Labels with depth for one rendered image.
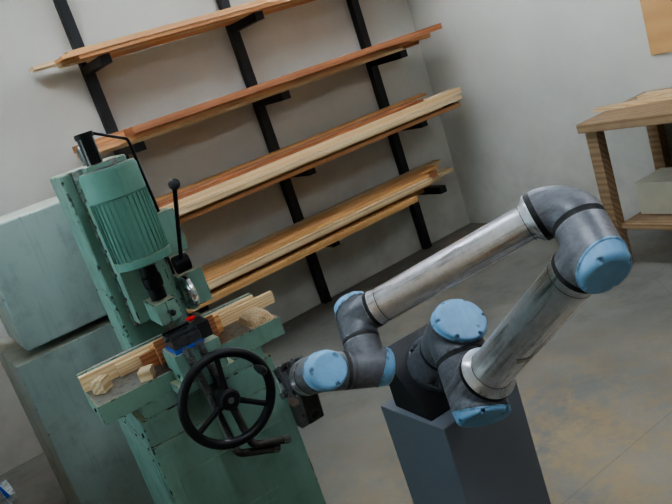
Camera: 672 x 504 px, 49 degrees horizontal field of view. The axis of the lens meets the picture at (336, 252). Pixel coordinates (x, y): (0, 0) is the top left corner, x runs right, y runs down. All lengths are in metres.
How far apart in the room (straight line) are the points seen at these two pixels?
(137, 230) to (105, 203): 0.12
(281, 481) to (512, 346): 1.00
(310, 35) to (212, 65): 0.80
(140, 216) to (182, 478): 0.79
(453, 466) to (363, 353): 0.60
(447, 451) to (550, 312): 0.66
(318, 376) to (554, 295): 0.54
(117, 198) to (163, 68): 2.69
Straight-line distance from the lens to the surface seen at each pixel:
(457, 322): 2.01
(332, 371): 1.64
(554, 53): 5.07
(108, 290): 2.49
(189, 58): 4.91
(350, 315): 1.75
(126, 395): 2.20
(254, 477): 2.41
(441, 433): 2.13
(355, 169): 5.42
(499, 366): 1.84
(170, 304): 2.30
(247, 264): 4.44
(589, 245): 1.54
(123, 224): 2.22
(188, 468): 2.32
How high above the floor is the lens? 1.59
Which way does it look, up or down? 14 degrees down
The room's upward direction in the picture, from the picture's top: 19 degrees counter-clockwise
